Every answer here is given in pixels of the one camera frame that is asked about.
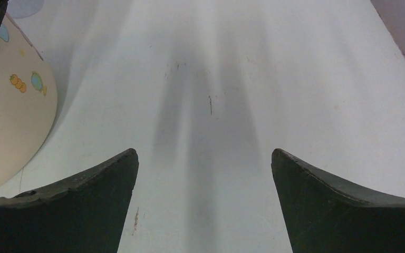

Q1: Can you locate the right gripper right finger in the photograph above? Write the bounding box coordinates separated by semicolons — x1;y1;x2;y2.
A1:
271;149;405;252

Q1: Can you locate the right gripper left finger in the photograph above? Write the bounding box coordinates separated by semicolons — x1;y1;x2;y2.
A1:
0;149;139;252

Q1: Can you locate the beige plastic trash bin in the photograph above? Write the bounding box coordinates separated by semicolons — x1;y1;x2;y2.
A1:
0;15;57;186

